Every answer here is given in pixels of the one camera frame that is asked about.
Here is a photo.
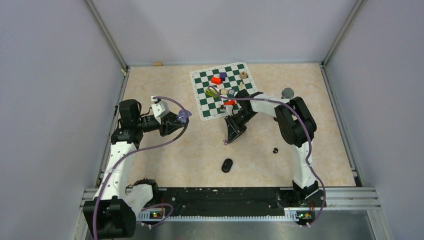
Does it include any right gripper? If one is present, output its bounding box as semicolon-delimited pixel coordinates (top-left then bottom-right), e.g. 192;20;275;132
224;109;258;144

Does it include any lavender earbud charging case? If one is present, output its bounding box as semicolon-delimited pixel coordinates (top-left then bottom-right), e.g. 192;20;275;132
176;109;192;124

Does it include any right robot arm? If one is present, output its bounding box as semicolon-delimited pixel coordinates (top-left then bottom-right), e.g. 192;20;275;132
224;90;326;208

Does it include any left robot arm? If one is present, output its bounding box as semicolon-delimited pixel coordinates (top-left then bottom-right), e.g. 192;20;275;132
82;96;192;240

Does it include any black earbud case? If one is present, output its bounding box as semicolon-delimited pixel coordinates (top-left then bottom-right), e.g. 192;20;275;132
221;158;233;173

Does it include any red arch block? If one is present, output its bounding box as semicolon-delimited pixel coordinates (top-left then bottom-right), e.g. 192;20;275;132
223;99;237;106

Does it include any wooden cylinder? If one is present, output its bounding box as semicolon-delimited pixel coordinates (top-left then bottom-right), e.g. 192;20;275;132
219;89;228;95

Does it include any green white lego brick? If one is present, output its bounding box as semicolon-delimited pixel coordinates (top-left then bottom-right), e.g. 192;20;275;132
205;86;219;98

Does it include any cream chess pawn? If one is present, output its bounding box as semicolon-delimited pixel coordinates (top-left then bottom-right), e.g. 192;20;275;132
238;82;245;90

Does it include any green white chessboard mat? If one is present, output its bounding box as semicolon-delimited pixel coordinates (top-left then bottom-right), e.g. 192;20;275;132
189;62;258;121

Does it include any wooden cube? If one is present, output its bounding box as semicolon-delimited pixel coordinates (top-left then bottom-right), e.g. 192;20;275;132
239;71;248;80

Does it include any purple block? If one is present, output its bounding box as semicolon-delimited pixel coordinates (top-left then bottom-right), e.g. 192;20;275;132
219;72;227;82

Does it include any cork stopper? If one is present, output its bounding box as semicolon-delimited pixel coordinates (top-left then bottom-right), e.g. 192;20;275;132
152;61;163;67

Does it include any black microphone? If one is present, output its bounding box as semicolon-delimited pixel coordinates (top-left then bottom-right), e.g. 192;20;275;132
281;87;295;99

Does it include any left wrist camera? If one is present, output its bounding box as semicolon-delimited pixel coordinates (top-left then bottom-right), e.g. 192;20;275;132
150;96;170;123

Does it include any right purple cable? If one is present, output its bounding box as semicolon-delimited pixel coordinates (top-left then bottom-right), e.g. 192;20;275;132
205;85;327;229

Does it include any purple cable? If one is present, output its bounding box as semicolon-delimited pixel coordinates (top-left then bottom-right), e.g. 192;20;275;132
205;85;327;229
92;96;190;240

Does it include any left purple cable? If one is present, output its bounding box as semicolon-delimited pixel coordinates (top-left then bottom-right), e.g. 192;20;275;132
92;96;190;240

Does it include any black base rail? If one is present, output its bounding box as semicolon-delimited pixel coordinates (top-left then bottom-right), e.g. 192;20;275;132
155;186;327;218

